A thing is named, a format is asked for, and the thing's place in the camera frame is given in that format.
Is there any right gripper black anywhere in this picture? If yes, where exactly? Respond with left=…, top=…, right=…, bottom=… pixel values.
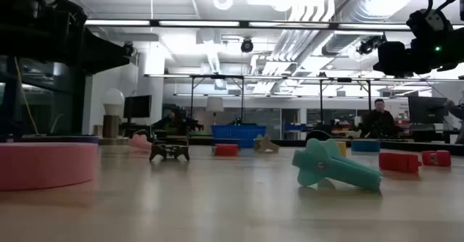
left=373, top=38, right=442, bottom=78

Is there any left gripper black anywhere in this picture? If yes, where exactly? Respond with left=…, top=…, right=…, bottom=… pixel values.
left=48, top=0, right=132, bottom=75

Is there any pink tape roll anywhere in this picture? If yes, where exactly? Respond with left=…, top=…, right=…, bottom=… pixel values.
left=0, top=142, right=99, bottom=192

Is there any tan staple remover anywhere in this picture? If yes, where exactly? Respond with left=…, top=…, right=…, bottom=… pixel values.
left=253, top=133, right=281, bottom=154

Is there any black ceiling track light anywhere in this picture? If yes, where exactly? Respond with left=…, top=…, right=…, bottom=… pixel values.
left=356, top=35, right=386, bottom=56

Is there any white bulb lamp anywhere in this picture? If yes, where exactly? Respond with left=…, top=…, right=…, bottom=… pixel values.
left=98, top=88, right=130, bottom=146

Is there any person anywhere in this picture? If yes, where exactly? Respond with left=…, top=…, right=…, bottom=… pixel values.
left=357, top=98, right=399, bottom=140
left=446, top=96, right=464, bottom=145

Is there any black monitor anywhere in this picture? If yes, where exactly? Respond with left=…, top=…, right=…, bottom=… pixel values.
left=123, top=94, right=153, bottom=120
left=407, top=96, right=450, bottom=125

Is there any linear ceiling light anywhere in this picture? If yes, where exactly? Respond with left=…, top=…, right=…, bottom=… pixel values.
left=85, top=19, right=464, bottom=32

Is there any white shade table lamp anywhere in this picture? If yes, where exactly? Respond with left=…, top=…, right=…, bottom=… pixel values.
left=205, top=96, right=225, bottom=126

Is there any blue plastic basket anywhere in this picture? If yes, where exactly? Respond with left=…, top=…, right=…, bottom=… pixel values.
left=210, top=125, right=268, bottom=149

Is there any yellow hanging cable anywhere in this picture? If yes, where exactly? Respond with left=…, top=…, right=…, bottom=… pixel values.
left=13, top=56, right=39, bottom=135

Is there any white ring ceiling light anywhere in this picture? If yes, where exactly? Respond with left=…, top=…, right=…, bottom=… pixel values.
left=212, top=0, right=234, bottom=11

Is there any black metal gantry frame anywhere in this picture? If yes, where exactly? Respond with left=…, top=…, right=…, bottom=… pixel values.
left=188, top=73, right=373, bottom=127

